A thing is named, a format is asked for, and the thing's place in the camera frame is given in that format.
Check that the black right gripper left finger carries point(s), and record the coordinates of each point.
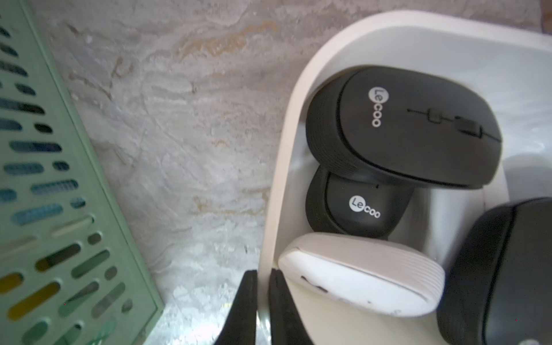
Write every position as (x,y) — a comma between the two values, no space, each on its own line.
(241,325)

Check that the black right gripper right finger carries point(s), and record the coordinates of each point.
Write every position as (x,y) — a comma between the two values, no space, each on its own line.
(285,322)

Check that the white computer mouse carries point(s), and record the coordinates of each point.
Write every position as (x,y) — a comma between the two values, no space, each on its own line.
(374,275)

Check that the small black Lecoo mouse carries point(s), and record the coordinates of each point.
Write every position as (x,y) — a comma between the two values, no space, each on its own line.
(342,206)

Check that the large black Lecoo mouse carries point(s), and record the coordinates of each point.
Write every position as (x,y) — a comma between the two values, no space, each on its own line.
(378,124)

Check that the white plastic storage box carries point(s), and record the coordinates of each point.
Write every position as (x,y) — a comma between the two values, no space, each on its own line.
(509,68)

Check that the green plastic file organizer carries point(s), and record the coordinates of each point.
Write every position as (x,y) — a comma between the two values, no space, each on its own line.
(71,272)

